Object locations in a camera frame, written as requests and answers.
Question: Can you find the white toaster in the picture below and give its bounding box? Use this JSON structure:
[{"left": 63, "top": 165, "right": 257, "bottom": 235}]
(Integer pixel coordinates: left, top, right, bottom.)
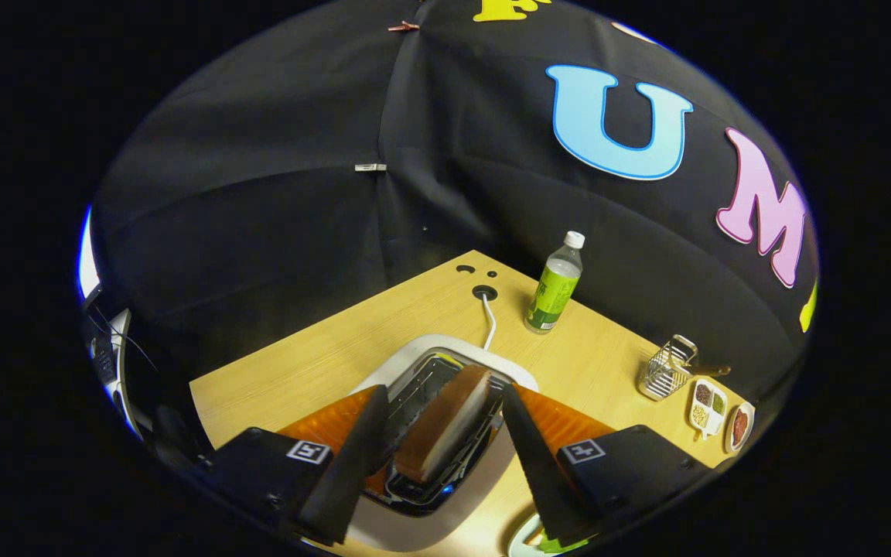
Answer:
[{"left": 345, "top": 334, "right": 539, "bottom": 552}]

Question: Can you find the metal wire utensil holder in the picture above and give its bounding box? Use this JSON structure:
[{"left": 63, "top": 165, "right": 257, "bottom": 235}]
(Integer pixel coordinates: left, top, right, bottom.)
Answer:
[{"left": 637, "top": 334, "right": 699, "bottom": 402}]

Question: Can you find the black backdrop cloth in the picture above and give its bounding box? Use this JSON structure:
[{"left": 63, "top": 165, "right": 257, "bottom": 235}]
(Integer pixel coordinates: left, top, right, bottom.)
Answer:
[{"left": 82, "top": 0, "right": 821, "bottom": 465}]

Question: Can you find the green lettuce leaf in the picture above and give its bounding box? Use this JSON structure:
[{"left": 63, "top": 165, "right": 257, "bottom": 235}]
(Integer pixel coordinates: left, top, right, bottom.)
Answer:
[{"left": 538, "top": 534, "right": 589, "bottom": 554}]

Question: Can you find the green label plastic bottle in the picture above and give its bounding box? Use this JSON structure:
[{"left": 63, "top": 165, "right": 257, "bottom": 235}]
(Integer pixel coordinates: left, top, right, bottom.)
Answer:
[{"left": 524, "top": 231, "right": 586, "bottom": 335}]

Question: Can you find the white divided dish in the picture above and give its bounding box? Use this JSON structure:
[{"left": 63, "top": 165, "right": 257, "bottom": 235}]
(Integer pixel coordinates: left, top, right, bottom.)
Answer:
[{"left": 688, "top": 378, "right": 729, "bottom": 442}]

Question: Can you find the pale green round plate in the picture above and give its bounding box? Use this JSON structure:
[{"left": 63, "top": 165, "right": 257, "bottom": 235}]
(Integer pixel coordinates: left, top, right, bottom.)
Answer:
[{"left": 507, "top": 513, "right": 562, "bottom": 557}]

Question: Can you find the plain toast bread slice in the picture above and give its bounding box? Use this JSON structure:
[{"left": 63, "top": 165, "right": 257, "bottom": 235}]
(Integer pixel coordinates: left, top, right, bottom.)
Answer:
[{"left": 393, "top": 365, "right": 493, "bottom": 485}]

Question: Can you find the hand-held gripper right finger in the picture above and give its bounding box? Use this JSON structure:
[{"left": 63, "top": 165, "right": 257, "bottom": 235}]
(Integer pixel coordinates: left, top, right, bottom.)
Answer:
[{"left": 501, "top": 383, "right": 713, "bottom": 546}]

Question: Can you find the white power cable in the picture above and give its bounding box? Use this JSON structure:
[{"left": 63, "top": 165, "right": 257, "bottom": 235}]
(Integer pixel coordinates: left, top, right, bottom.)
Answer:
[{"left": 480, "top": 290, "right": 497, "bottom": 350}]

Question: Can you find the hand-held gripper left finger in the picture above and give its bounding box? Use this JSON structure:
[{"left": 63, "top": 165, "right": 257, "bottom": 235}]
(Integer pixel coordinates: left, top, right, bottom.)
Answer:
[{"left": 198, "top": 384, "right": 391, "bottom": 546}]

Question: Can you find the white oval plate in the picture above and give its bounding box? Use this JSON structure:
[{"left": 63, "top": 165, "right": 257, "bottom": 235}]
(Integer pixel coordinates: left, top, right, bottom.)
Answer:
[{"left": 725, "top": 401, "right": 756, "bottom": 454}]

